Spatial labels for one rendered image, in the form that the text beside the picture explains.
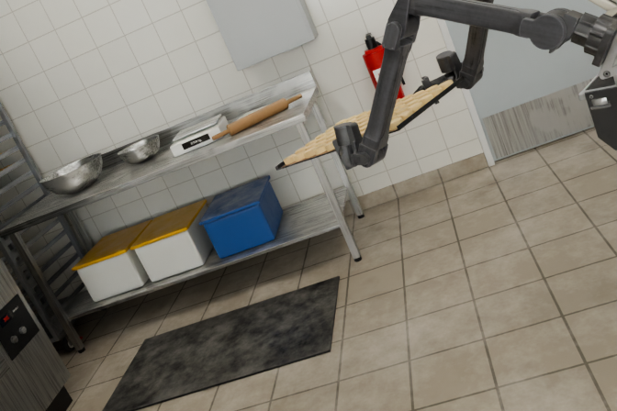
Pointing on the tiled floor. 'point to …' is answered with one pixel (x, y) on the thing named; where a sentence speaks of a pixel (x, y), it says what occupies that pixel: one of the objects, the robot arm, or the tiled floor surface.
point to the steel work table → (116, 170)
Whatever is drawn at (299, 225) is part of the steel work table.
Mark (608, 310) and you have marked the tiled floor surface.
